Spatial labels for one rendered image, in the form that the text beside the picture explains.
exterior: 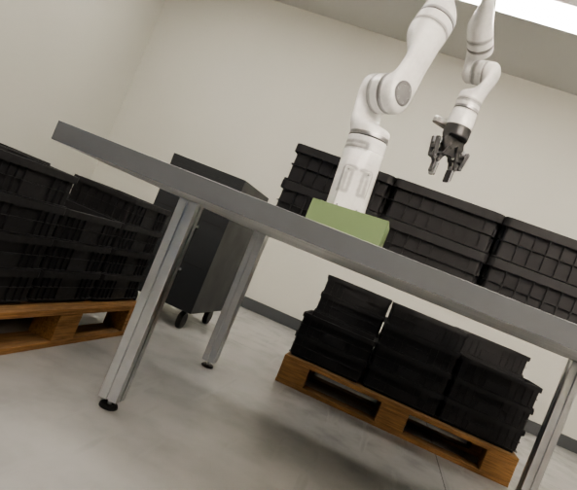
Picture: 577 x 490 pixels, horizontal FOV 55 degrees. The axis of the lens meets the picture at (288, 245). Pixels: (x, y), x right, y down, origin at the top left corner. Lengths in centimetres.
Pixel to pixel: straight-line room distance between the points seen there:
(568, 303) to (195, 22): 490
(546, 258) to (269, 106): 411
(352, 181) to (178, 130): 439
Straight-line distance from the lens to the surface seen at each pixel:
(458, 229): 154
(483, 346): 334
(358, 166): 126
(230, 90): 552
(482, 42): 166
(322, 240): 98
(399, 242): 153
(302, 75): 541
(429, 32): 139
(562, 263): 156
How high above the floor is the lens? 63
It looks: 1 degrees up
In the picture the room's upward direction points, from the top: 22 degrees clockwise
